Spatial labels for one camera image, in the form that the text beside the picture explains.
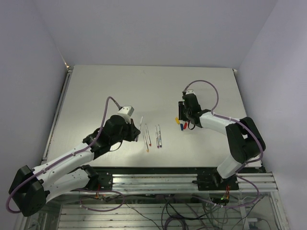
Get green pen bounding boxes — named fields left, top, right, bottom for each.
left=135, top=116, right=143, bottom=142

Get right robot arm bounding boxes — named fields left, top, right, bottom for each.
left=178, top=91, right=266, bottom=190

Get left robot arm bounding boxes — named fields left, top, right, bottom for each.
left=6, top=115, right=141, bottom=217

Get red tipped pen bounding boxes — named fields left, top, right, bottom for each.
left=145, top=124, right=152, bottom=146

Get yellow tipped pen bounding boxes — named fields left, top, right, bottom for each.
left=142, top=131, right=149, bottom=153

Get purple tipped pen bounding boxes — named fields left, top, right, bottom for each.
left=155, top=126, right=160, bottom=149

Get blue tipped pen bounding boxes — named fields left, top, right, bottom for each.
left=158, top=125, right=162, bottom=148

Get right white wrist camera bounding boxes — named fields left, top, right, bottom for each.
left=183, top=90, right=195, bottom=95

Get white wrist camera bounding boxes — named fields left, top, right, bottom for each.
left=118, top=105, right=134, bottom=124
left=183, top=90, right=195, bottom=95

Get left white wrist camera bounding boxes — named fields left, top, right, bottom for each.
left=118, top=105, right=134, bottom=124

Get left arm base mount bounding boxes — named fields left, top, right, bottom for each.
left=81, top=165, right=113, bottom=191

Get aluminium frame rail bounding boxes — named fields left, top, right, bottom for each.
left=59, top=173, right=276, bottom=194

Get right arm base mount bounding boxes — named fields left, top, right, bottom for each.
left=192, top=167, right=239, bottom=191

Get loose cables under table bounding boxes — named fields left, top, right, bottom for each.
left=76, top=190, right=264, bottom=230

